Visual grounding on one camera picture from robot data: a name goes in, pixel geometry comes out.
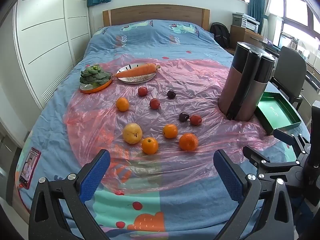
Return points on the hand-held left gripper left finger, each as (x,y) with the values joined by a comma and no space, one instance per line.
(96,175)

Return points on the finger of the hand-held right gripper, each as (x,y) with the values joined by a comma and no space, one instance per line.
(287,137)
(257,157)

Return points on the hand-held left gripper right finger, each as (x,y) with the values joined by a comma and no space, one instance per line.
(227,175)

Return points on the green tray box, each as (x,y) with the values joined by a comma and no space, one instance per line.
(275,112)

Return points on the large bumpy mandarin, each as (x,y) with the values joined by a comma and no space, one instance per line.
(188,141)

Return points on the yellow apple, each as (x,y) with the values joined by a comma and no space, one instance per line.
(132,133)

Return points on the orange with stem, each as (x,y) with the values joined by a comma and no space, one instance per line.
(150,145)

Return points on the red plum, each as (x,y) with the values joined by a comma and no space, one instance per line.
(154,103)
(195,120)
(142,91)

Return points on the small orange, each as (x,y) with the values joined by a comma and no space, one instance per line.
(170,131)
(122,104)

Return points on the dark purple plum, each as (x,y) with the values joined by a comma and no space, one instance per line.
(183,117)
(171,94)

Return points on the white desk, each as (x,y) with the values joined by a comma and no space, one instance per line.
(311,77)

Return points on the black and steel electric kettle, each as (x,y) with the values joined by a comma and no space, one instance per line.
(240,92)

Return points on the red snack packet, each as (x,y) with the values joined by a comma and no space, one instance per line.
(31,165)

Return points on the grey chair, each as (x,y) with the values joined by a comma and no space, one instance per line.
(290,67)

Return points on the orange shallow dish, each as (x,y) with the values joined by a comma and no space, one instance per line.
(100,87)

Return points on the pink plastic sheet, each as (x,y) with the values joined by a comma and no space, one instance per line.
(200,85)

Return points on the green bok choy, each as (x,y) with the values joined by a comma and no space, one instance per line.
(93,76)

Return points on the white patterned plate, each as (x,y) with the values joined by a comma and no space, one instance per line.
(135,80)

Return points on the wooden dresser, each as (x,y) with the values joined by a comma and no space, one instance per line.
(243,36)

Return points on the carrot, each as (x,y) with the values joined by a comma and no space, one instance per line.
(137,71)

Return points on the black backpack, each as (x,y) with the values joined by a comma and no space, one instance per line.
(221,36)

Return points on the white printer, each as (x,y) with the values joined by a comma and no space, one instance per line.
(246,21)

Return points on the white wardrobe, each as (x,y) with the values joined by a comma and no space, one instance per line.
(45,30)

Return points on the wooden headboard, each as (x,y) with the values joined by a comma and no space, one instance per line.
(155,15)

